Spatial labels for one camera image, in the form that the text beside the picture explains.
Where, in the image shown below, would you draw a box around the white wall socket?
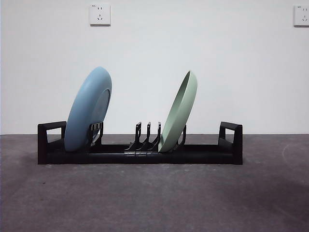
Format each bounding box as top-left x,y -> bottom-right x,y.
90,3 -> 112,27
293,4 -> 309,27

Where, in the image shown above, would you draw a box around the light blue plate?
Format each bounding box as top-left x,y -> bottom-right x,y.
65,66 -> 113,152

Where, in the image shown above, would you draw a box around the black plate rack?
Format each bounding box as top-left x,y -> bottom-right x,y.
37,120 -> 243,165

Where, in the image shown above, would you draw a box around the pale green plate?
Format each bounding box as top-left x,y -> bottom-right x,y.
158,70 -> 198,153

